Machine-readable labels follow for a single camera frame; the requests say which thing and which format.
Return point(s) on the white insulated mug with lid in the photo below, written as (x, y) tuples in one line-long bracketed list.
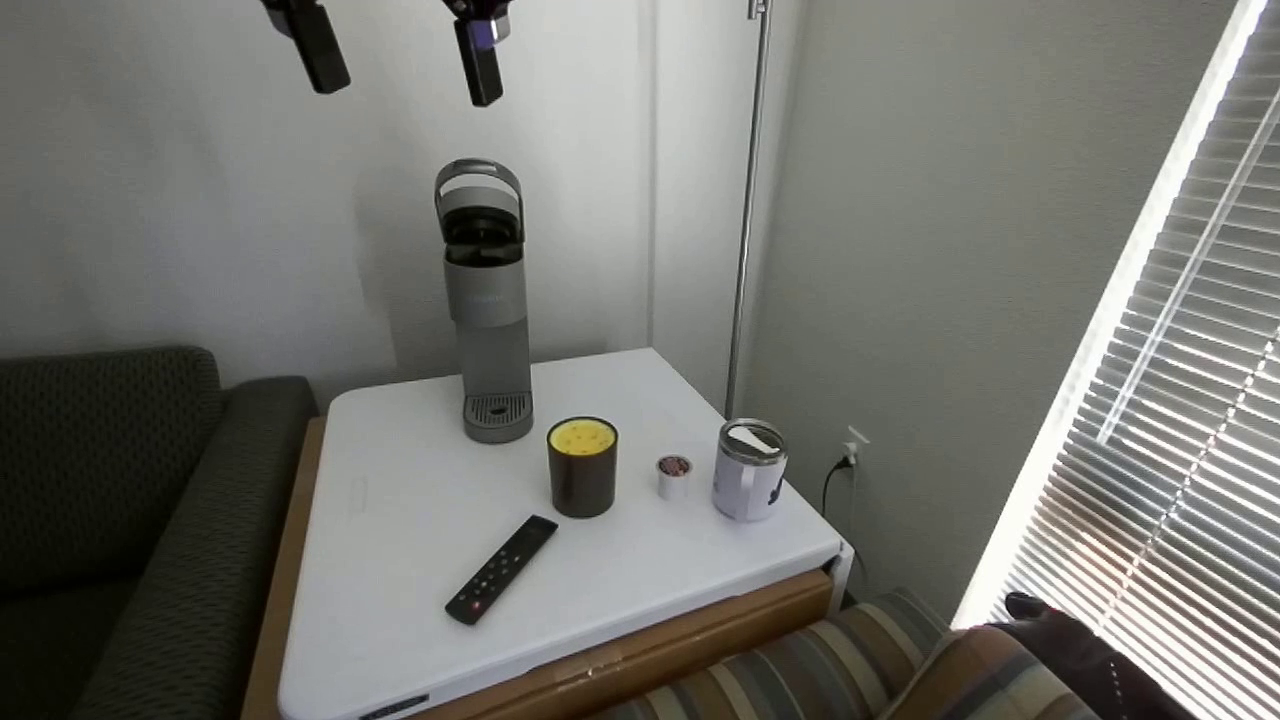
[(749, 470)]

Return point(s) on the metal pole stand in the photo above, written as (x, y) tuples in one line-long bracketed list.
[(748, 200)]

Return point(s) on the dark green sofa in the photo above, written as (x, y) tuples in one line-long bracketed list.
[(130, 520)]

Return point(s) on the grey coffee maker lid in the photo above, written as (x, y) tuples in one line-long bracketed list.
[(479, 190)]

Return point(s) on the window blinds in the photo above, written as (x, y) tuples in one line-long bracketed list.
[(1160, 390)]

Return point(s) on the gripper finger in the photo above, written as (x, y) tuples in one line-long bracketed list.
[(480, 62)]

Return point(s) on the white wall socket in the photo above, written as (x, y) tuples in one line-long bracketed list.
[(853, 447)]

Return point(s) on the striped armchair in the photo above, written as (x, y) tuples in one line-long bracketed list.
[(860, 665)]

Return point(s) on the small white coffee pod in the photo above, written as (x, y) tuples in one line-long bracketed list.
[(674, 477)]

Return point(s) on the dark candle jar yellow wax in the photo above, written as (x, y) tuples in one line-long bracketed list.
[(582, 467)]

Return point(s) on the grey coffee maker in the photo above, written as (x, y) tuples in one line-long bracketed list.
[(488, 320)]

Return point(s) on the black remote control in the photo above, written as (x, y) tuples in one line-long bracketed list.
[(501, 569)]

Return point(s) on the dark bag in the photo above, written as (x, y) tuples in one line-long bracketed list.
[(1085, 660)]

